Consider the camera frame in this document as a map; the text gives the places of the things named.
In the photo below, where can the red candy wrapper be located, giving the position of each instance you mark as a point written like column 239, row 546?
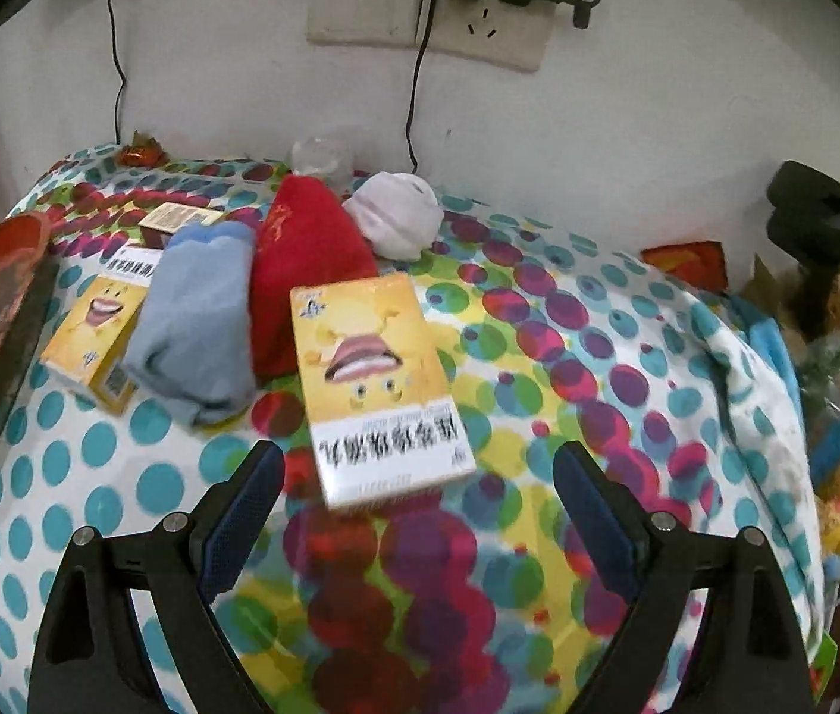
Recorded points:
column 143, row 150

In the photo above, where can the small rolled white sock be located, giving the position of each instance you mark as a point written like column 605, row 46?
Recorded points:
column 398, row 216

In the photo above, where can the yellow cartoon face box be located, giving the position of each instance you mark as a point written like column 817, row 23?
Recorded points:
column 375, row 379
column 93, row 320

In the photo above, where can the black phone stand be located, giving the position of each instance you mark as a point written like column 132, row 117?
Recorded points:
column 810, row 216

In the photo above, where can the beige wall socket plate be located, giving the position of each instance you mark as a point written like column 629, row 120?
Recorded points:
column 487, row 37

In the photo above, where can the green packet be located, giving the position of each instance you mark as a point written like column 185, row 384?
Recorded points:
column 825, row 658

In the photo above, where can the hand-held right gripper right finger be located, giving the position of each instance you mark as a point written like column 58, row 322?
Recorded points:
column 598, row 520

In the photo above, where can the clear plastic wrap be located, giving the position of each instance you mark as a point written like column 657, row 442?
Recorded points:
column 323, row 152

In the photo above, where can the red sock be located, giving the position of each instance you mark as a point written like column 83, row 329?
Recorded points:
column 301, row 260

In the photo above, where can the blue cloth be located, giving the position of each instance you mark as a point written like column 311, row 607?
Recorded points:
column 773, row 357

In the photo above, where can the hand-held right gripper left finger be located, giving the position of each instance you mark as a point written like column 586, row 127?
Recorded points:
column 241, row 520

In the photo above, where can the small brown white box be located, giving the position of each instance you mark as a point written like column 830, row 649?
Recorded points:
column 182, row 219

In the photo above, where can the polka dot tablecloth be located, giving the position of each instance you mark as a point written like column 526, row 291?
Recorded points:
column 576, row 401

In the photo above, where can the red round tray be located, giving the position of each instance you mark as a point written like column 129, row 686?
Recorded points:
column 3, row 327

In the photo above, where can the light blue sock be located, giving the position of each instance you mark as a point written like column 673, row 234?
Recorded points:
column 189, row 327

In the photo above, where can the red packet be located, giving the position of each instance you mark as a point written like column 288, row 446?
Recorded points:
column 688, row 264

